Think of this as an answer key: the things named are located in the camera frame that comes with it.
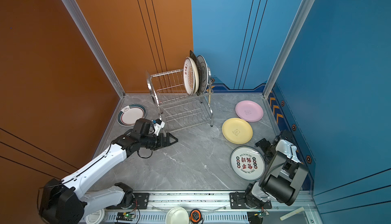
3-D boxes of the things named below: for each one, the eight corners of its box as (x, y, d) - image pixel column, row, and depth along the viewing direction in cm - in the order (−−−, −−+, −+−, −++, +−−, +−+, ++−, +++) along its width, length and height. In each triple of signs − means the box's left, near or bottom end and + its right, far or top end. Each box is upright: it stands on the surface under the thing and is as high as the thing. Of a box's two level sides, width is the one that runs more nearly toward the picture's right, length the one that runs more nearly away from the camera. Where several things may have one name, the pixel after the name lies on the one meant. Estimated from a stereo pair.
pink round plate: (237, 121, 106) (238, 119, 104) (234, 102, 118) (234, 100, 116) (265, 121, 106) (266, 119, 104) (258, 102, 118) (259, 100, 116)
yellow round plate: (223, 144, 95) (224, 142, 93) (221, 119, 107) (221, 117, 105) (254, 144, 95) (255, 142, 93) (248, 119, 107) (249, 117, 105)
